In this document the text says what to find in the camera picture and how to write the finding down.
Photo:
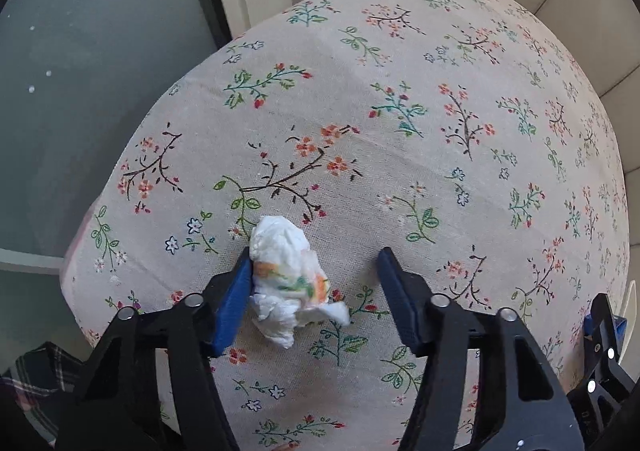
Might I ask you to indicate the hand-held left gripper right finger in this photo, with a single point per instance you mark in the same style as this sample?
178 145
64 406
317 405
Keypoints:
400 303

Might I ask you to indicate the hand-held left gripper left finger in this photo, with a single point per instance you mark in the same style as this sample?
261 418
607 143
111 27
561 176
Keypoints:
232 306

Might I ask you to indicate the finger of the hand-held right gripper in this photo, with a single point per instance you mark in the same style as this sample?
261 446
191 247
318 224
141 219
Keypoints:
605 361

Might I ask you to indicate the white tissue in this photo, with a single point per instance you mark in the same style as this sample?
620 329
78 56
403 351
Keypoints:
287 276

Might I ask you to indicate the floral tablecloth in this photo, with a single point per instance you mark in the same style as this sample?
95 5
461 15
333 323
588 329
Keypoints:
400 131

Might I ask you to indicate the plaid cloth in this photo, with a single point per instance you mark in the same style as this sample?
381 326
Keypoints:
35 376

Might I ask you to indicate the frosted glass door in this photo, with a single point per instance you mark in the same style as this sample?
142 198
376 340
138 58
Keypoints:
90 56

